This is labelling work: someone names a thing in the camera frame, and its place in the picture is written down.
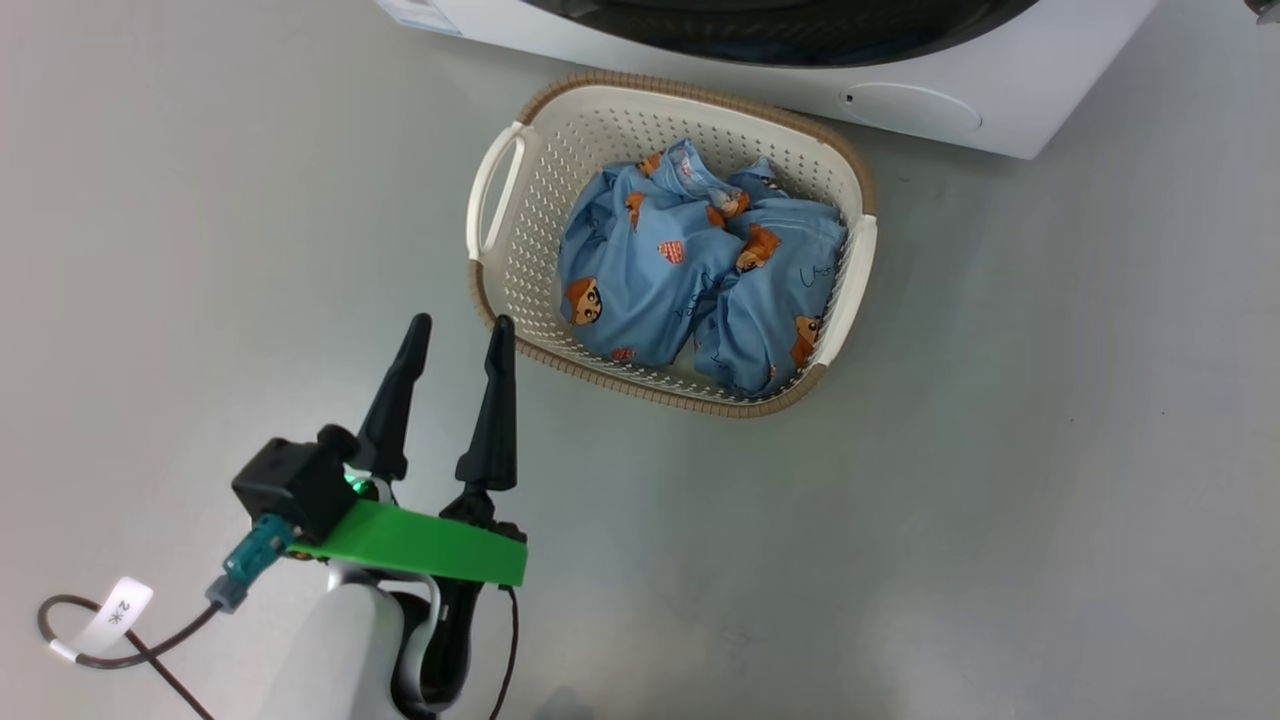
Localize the dark round washing machine door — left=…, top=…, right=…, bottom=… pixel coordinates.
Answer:
left=520, top=0, right=1041, bottom=69

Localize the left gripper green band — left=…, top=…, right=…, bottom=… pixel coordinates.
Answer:
left=290, top=313, right=529, bottom=588

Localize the blue energy label sticker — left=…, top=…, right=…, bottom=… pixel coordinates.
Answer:
left=378, top=0, right=464, bottom=38

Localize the blue cartoon print garment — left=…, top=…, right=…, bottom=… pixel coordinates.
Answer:
left=557, top=138, right=791, bottom=366
left=692, top=155, right=851, bottom=399

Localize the white cable label tag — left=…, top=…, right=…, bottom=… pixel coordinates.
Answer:
left=50, top=577, right=155, bottom=663

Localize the cream perforated laundry basket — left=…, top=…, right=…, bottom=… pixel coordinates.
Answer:
left=465, top=70, right=879, bottom=419

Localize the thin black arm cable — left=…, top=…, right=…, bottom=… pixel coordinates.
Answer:
left=488, top=587, right=522, bottom=720

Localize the round white service flap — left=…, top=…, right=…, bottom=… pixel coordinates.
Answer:
left=840, top=82, right=984, bottom=134

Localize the white washing machine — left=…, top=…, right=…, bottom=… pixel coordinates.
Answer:
left=375, top=0, right=1161, bottom=161

